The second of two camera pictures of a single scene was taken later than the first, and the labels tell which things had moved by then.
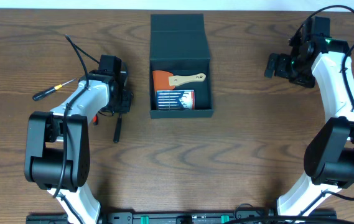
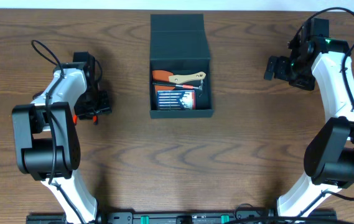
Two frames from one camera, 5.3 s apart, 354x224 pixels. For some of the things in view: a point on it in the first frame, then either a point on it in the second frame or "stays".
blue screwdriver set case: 178,99 stays
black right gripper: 307,81 stays
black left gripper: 124,106 -> 95,109
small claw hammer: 117,131 -> 186,86
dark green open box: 178,46 stays
